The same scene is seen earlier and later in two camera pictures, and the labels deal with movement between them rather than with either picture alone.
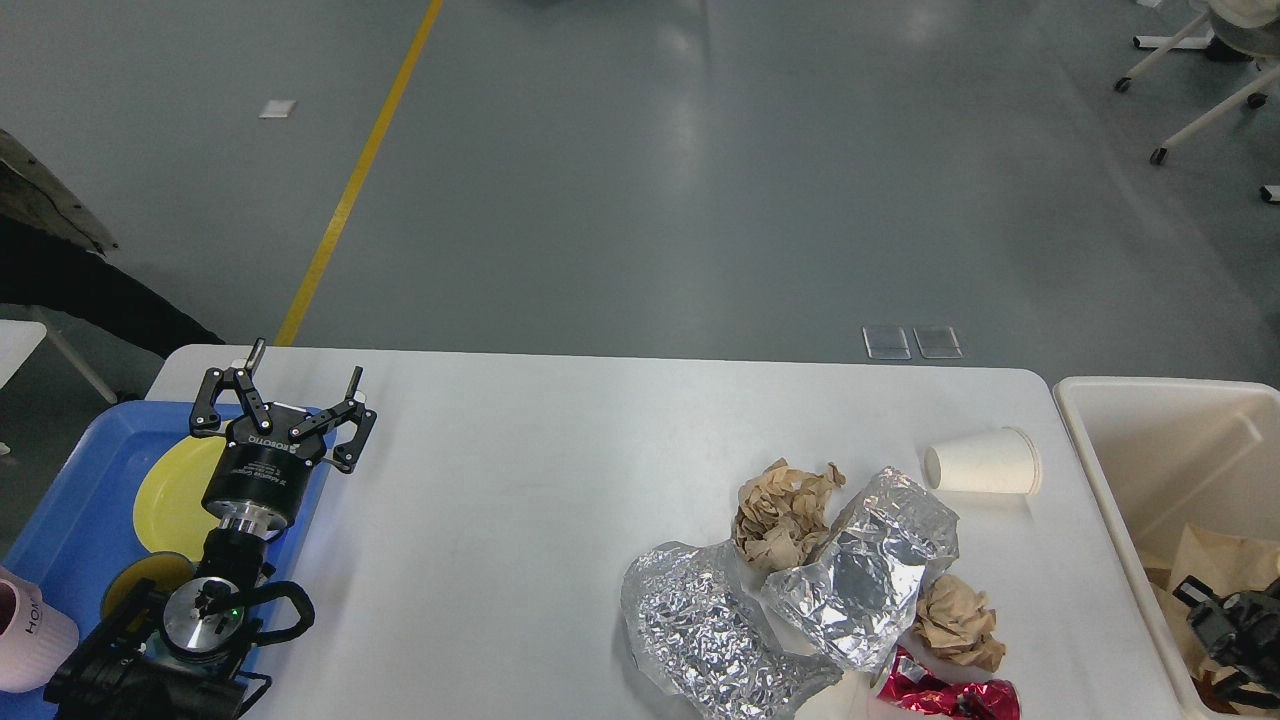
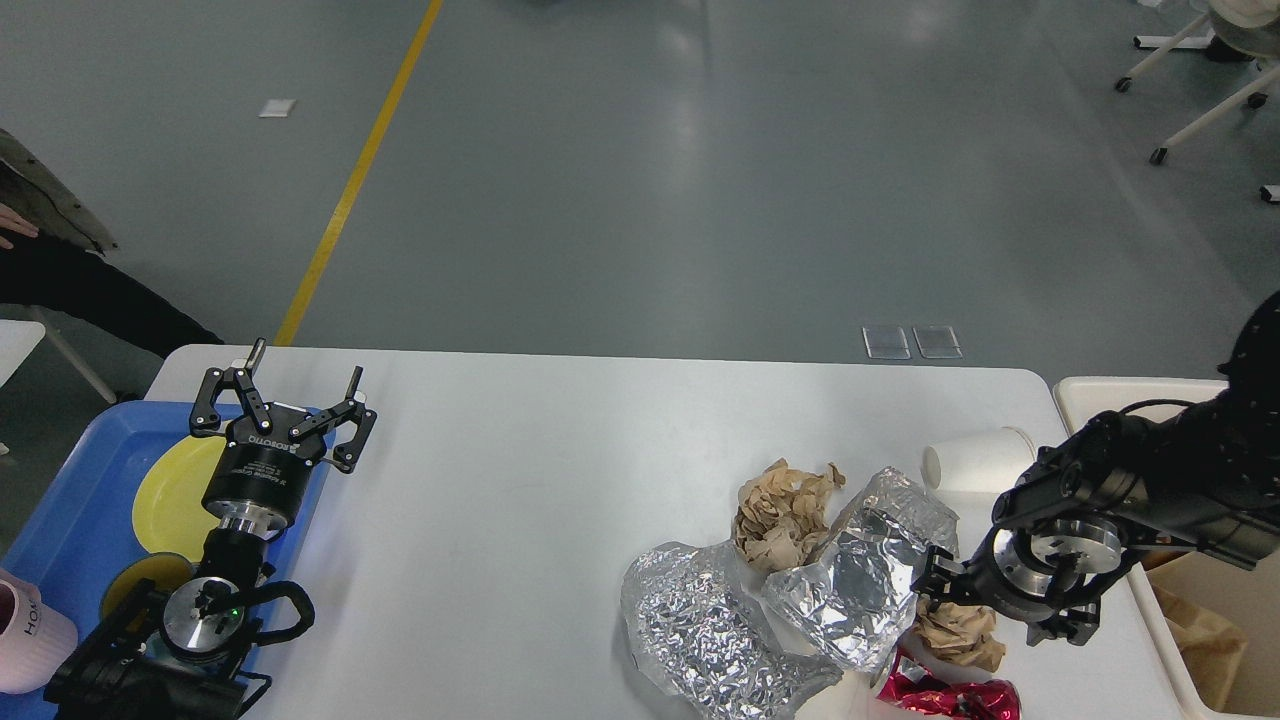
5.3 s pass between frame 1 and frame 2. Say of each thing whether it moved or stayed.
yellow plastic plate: stayed
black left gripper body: stayed
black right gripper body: moved
